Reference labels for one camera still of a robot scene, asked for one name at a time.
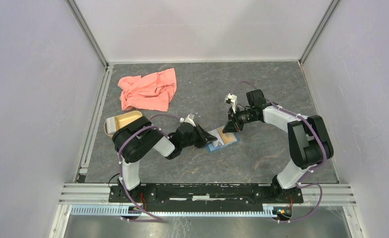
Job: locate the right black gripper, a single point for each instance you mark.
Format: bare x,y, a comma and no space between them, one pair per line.
231,126

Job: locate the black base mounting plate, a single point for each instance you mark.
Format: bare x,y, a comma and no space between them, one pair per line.
205,197

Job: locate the pink crumpled cloth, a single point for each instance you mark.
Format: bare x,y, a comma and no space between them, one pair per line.
150,92

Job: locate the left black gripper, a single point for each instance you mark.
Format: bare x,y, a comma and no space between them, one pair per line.
204,136

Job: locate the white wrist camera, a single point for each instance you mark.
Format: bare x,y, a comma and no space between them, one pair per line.
188,119
232,100

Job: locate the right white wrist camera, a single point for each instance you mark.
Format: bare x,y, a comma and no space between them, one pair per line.
232,100

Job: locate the blue card holder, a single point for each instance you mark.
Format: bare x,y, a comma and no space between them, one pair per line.
210,146

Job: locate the gold credit card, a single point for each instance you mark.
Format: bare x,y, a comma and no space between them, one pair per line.
229,138

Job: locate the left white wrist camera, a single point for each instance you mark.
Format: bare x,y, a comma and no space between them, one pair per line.
188,119

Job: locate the gold oval tray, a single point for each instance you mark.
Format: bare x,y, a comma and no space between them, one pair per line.
113,124

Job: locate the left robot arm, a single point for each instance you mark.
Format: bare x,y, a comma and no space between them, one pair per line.
134,135

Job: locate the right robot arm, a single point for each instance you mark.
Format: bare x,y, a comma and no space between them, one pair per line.
308,139

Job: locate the aluminium frame rail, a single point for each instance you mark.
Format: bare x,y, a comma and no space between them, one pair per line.
328,211

